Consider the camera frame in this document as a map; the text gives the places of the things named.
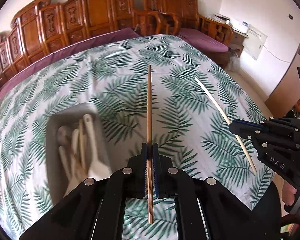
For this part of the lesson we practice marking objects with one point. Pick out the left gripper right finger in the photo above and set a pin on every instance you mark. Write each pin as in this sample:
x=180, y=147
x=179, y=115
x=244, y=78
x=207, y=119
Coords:
x=163, y=182

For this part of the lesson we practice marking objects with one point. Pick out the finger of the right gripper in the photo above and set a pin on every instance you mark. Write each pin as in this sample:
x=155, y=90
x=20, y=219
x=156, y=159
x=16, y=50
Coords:
x=247, y=125
x=244, y=133

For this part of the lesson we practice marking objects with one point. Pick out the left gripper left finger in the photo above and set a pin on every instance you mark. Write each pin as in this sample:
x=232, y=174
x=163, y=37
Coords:
x=136, y=181

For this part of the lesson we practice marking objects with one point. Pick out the large white ladle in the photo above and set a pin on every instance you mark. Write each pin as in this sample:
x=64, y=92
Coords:
x=97, y=169

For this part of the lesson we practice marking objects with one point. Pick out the dark brown chopstick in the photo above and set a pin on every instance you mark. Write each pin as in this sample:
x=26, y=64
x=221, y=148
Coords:
x=149, y=149

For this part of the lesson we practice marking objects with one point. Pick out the metal spoon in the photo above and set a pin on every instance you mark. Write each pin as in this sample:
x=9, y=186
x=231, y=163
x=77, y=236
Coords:
x=64, y=139

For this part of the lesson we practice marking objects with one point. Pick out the brown patterned chopstick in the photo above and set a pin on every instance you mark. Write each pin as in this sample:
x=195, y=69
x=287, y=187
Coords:
x=81, y=144

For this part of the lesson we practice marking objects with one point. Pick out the person's right hand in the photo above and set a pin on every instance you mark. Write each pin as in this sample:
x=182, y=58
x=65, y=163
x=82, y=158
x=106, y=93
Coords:
x=288, y=194

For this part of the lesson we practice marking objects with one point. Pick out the brown wooden door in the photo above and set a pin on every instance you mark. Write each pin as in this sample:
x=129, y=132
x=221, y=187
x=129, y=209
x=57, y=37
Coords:
x=286, y=95

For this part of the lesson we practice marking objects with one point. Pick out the white electrical panel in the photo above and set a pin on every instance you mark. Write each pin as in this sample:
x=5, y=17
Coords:
x=255, y=42

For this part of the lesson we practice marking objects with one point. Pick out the wooden side table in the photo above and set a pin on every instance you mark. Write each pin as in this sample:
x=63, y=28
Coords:
x=236, y=42

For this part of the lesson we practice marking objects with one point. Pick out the leaf pattern tablecloth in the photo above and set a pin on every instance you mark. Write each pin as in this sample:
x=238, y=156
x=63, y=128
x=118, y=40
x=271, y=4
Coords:
x=188, y=89

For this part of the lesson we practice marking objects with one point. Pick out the metal rectangular tray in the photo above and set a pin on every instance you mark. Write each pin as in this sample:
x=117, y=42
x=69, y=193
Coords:
x=57, y=180

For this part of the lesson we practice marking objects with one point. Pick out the white device on table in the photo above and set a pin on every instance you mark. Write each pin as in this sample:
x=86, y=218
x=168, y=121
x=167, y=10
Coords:
x=237, y=25

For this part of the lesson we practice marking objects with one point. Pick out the purple armchair cushion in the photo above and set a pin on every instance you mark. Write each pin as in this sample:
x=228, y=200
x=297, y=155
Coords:
x=201, y=41

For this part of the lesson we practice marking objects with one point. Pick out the carved wooden armchair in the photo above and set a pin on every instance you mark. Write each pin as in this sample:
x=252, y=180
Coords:
x=169, y=16

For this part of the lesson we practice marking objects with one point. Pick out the purple long seat cushion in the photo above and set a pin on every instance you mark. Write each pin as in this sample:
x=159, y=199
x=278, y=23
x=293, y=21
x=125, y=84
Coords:
x=93, y=42

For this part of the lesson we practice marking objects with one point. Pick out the carved wooden sofa bench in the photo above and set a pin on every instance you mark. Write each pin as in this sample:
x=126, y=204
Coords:
x=41, y=28

